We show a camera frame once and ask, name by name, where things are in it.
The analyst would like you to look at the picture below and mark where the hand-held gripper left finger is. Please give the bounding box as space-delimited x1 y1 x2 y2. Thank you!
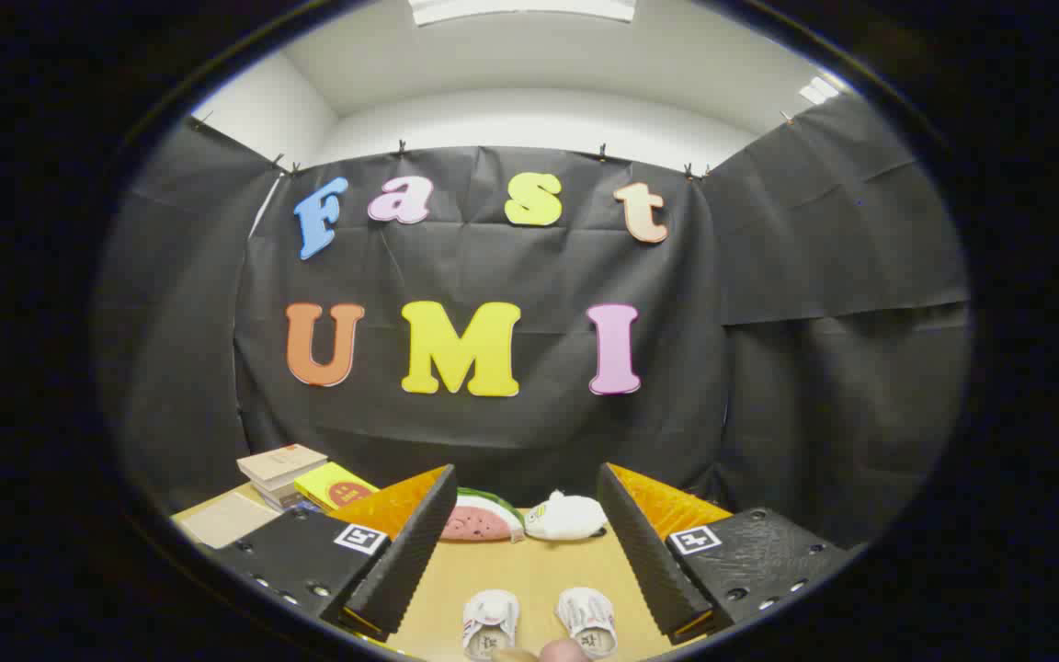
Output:
201 464 459 643

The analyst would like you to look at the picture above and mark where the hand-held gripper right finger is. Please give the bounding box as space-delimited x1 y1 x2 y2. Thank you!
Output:
597 462 861 645

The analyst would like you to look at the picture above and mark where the white canvas shoe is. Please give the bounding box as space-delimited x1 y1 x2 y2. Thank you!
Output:
555 588 619 658
461 589 521 661

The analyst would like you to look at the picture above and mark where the cream storage box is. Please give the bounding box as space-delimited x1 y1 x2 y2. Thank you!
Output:
180 495 284 550

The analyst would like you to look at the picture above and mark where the watermelon slice plush toy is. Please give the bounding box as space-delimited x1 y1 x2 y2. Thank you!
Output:
440 487 526 543

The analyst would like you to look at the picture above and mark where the white plush toy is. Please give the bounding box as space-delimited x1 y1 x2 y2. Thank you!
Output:
525 491 609 542

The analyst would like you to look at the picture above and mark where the yellow book with red circle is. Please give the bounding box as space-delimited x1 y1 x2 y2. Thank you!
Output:
294 462 381 512

